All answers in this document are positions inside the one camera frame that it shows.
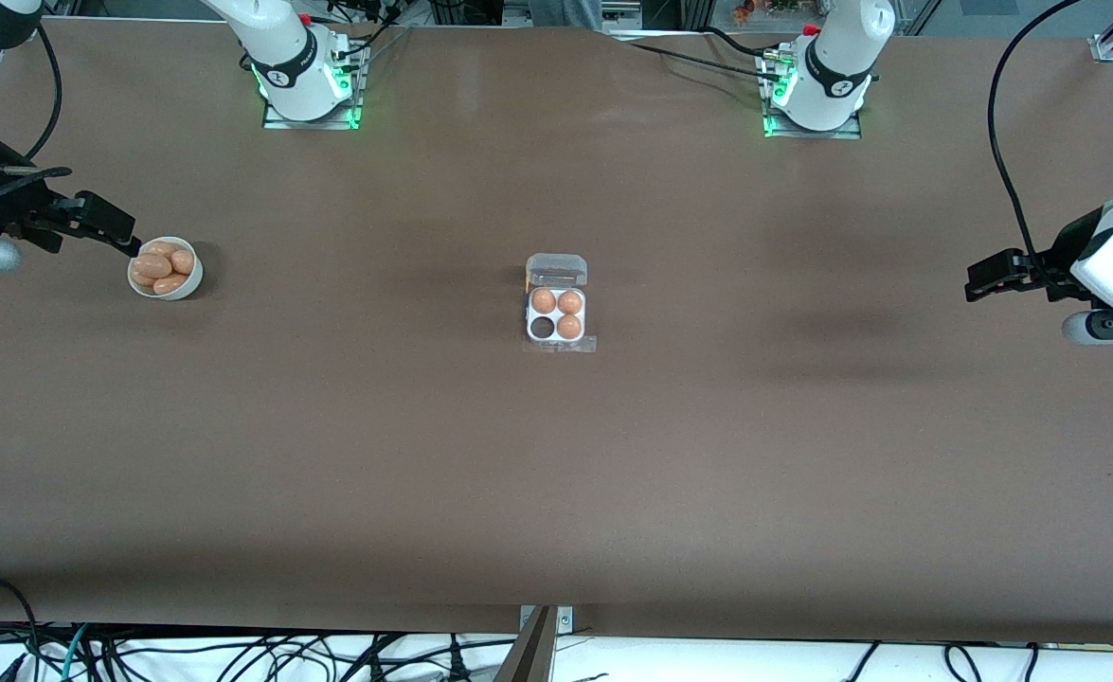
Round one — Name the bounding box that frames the clear plastic egg box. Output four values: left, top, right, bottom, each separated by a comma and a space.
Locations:
524, 253, 590, 347

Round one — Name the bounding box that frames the white round bowl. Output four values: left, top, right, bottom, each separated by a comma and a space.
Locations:
127, 236, 204, 301

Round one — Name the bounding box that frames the clear tape strip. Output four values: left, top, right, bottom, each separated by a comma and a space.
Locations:
523, 333, 598, 355

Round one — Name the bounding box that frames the grey fabric item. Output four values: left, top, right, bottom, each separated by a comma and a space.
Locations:
526, 0, 606, 32

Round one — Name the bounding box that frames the dark metal bar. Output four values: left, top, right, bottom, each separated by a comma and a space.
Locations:
493, 606, 559, 682

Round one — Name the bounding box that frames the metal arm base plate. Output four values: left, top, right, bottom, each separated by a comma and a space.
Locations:
262, 43, 364, 131
762, 47, 864, 141

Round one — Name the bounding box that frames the aluminium corner bracket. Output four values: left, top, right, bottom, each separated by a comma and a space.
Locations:
1088, 0, 1113, 63

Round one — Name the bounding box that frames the teal cable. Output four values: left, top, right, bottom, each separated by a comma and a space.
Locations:
60, 623, 91, 682

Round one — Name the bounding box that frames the metal table bracket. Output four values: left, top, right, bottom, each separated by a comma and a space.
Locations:
518, 605, 575, 634

